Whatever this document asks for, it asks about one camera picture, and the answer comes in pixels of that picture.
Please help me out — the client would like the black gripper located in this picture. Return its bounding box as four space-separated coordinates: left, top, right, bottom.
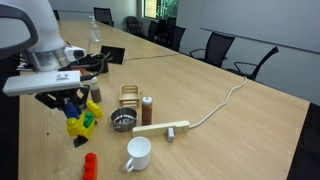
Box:
34 85 90 114

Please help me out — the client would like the blue-yellow building block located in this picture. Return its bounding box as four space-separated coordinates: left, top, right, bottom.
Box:
63 101 83 138

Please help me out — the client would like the window with green view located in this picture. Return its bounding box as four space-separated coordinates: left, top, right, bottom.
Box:
144 0 180 20

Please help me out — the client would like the full brown sauce bottle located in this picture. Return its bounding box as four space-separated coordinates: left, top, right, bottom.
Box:
141 96 154 127

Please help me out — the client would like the white power cable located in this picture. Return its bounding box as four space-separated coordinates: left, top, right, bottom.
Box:
188 76 248 130

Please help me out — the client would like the orange building block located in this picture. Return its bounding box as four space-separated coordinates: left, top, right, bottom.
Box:
82 152 99 180

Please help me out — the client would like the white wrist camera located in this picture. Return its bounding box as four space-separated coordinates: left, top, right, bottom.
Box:
2 70 83 98

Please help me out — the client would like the small wooden crate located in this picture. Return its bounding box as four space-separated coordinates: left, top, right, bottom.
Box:
118 84 141 108

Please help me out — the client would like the cream power strip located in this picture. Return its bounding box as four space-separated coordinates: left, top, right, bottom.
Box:
131 120 191 139

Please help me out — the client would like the half-full brown sauce bottle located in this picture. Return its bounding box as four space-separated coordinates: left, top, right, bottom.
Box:
88 76 103 104

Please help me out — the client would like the long yellow building block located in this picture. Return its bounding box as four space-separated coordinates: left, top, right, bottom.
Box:
86 99 104 119

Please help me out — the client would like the white plug adapter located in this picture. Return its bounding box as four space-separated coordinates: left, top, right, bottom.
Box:
166 127 175 144

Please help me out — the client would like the white ceramic mug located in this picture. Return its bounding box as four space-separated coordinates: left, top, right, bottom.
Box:
125 136 152 173

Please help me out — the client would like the white wall whiteboard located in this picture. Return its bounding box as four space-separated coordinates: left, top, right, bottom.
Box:
199 0 320 54

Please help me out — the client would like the clear pump bottle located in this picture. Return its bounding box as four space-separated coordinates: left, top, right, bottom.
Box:
88 15 103 43

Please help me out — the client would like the green-yellow building block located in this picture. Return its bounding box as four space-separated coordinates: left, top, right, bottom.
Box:
79 112 98 139

